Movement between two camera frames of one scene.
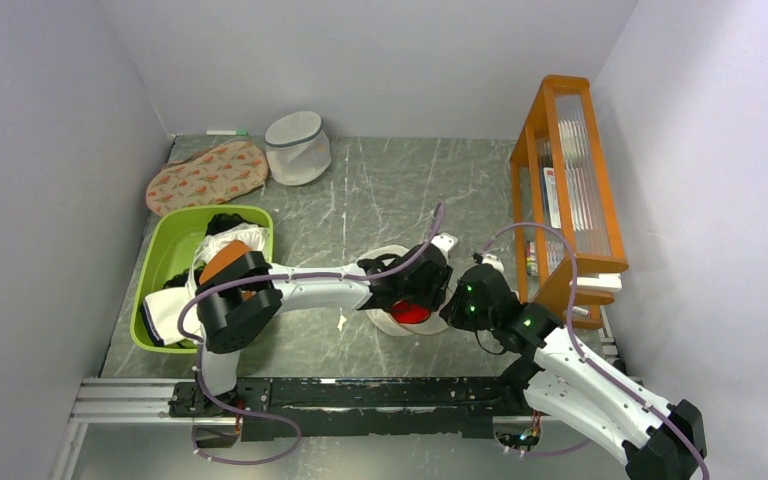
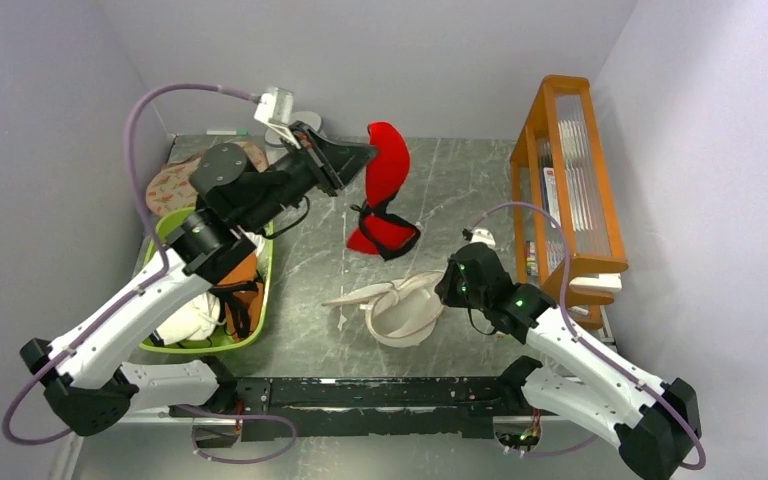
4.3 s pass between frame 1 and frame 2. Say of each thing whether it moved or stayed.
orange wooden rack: stayed
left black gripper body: moved
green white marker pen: stayed
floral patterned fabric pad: stayed
